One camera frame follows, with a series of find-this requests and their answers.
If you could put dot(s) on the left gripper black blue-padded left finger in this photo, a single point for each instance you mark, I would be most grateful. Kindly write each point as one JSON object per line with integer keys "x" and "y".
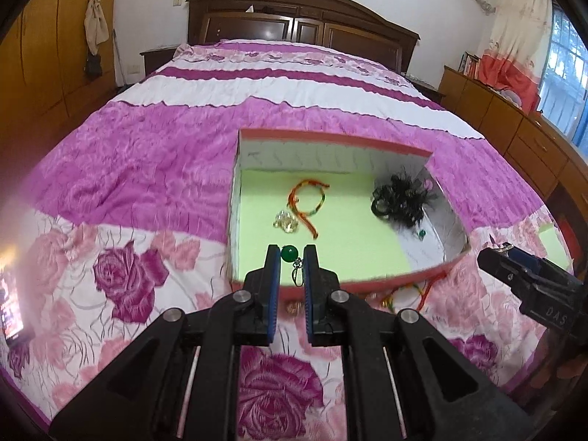
{"x": 179, "y": 378}

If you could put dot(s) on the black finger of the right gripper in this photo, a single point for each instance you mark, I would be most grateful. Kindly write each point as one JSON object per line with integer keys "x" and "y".
{"x": 548, "y": 294}

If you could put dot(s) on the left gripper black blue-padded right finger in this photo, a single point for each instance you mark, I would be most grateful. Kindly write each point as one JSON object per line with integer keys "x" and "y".
{"x": 403, "y": 380}

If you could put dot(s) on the green bead gold earring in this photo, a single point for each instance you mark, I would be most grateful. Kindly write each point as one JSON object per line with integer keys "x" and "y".
{"x": 290, "y": 255}

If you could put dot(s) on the red cardboard jewelry box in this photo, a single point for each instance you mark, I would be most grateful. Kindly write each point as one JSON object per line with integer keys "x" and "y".
{"x": 327, "y": 182}

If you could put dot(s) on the wooden sideboard cabinet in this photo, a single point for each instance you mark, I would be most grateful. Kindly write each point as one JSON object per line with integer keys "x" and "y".
{"x": 537, "y": 150}

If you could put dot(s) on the gold pearl brooch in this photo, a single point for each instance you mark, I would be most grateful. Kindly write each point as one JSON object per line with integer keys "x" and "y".
{"x": 294, "y": 308}

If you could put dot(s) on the black feather hair clip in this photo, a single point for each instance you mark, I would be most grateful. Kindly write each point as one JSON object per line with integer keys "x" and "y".
{"x": 402, "y": 200}

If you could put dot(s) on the pink floral bedspread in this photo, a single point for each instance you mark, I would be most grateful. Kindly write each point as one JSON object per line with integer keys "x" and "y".
{"x": 128, "y": 216}

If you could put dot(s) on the clear crystal earring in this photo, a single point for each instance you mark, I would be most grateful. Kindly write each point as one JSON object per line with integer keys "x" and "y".
{"x": 286, "y": 221}

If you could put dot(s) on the red white curtain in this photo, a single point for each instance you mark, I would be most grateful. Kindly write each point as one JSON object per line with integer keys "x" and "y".
{"x": 516, "y": 53}

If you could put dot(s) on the wooden wardrobe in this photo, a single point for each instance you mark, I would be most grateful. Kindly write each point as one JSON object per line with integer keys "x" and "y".
{"x": 43, "y": 66}

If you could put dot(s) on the black hanging bag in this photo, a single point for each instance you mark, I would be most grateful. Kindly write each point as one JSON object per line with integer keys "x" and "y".
{"x": 93, "y": 66}

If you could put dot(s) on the dark wooden nightstand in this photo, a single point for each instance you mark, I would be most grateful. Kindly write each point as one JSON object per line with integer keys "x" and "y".
{"x": 155, "y": 58}

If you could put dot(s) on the dark wooden headboard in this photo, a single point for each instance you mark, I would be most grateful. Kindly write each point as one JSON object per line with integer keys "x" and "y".
{"x": 341, "y": 25}

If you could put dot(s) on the hanging beige cloth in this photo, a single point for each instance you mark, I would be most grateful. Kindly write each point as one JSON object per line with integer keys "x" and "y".
{"x": 96, "y": 26}

